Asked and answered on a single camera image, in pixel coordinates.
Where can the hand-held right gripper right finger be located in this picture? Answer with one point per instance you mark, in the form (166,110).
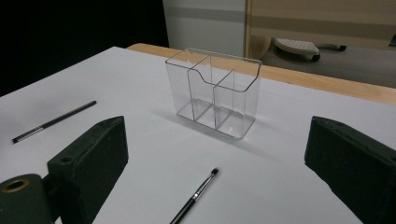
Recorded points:
(355,161)

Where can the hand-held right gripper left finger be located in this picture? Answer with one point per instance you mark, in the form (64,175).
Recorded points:
(93,161)

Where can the black pencil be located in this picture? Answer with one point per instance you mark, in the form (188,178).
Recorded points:
(53,121)

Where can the black makeup brush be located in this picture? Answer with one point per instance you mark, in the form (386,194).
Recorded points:
(195,196)

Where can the clear acrylic organizer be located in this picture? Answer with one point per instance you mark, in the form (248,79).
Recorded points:
(224,107)

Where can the white table sheet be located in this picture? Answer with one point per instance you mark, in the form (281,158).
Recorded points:
(155,155)

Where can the wooden table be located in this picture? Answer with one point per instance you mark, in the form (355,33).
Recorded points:
(311,81)

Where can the white chair base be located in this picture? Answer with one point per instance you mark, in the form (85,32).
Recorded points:
(295,46)

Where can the wooden desk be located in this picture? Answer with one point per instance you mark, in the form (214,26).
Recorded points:
(311,18)

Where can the white cabinet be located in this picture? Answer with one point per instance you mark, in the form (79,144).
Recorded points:
(202,31)

